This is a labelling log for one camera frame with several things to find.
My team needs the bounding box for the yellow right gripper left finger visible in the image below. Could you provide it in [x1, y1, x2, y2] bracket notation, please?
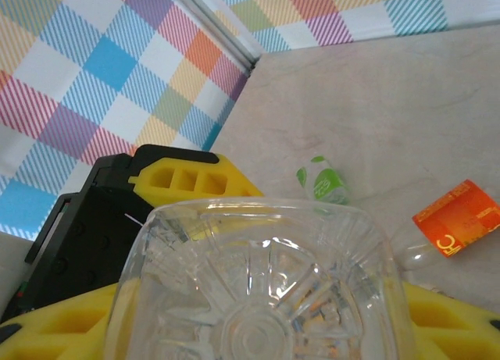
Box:
[0, 277, 136, 360]

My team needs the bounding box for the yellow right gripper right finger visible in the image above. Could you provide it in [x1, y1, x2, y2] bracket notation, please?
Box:
[402, 281, 500, 360]

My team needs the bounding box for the clear bottle green label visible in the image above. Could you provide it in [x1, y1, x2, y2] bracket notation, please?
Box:
[295, 155, 351, 216]

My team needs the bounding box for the clear bottle ribbed square base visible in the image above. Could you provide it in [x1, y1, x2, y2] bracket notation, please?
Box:
[103, 198, 417, 360]

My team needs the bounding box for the orange label bottle gold cap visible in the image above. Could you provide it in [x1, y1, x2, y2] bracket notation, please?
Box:
[401, 179, 500, 273]

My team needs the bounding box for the aluminium frame post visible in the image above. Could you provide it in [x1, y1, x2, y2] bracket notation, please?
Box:
[177, 0, 258, 71]

